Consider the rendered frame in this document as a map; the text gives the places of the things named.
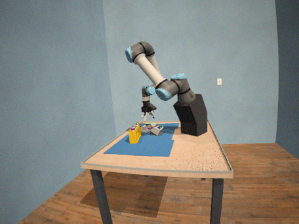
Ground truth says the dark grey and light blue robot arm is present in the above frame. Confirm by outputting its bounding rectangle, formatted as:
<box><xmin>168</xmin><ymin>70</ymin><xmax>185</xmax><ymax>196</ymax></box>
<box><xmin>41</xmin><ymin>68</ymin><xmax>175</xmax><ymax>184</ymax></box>
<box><xmin>125</xmin><ymin>41</ymin><xmax>195</xmax><ymax>105</ymax></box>

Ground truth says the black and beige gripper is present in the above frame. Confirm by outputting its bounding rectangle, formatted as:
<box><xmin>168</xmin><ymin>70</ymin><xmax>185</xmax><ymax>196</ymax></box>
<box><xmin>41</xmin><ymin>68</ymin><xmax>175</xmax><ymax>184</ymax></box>
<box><xmin>142</xmin><ymin>101</ymin><xmax>155</xmax><ymax>122</ymax></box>

